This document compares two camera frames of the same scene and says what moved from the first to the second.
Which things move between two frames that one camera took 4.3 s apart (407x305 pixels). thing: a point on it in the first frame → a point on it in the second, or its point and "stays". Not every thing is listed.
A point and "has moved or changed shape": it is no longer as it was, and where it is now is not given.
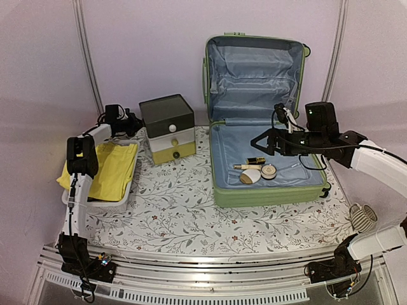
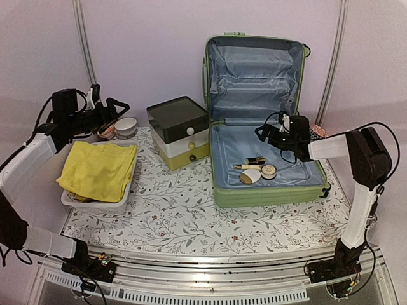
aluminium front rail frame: [147, 279] stays
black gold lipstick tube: [255, 161] stays
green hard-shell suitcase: [243, 77] stays
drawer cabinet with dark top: [170, 126] has moved or changed shape
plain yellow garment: [114, 173] stays
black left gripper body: [131, 126] → [81, 124]
